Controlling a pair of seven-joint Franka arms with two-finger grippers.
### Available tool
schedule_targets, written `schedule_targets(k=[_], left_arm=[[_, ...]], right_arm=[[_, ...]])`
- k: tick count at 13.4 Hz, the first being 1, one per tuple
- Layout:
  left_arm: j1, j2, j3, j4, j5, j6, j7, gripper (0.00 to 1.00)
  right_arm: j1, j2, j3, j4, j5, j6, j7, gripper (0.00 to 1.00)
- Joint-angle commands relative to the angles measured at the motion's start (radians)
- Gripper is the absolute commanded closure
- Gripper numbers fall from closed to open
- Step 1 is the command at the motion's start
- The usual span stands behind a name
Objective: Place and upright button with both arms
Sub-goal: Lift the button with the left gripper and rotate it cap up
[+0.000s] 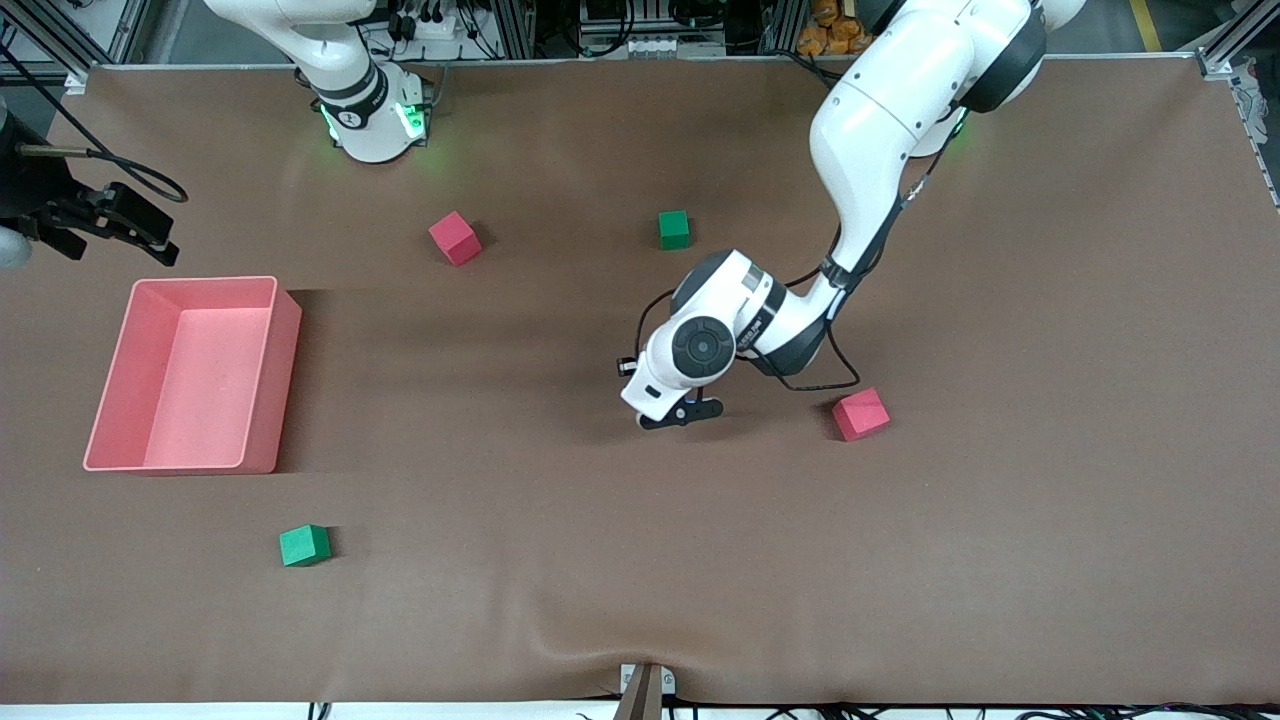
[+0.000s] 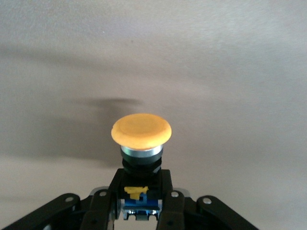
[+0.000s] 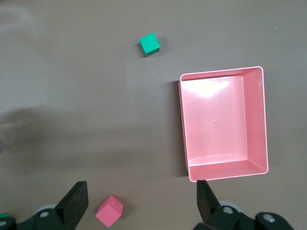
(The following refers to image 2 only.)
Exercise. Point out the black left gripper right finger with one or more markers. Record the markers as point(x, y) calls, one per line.
point(177, 210)

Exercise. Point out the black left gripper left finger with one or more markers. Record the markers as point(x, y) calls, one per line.
point(96, 210)

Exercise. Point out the orange mushroom push button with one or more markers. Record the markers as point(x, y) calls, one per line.
point(141, 131)

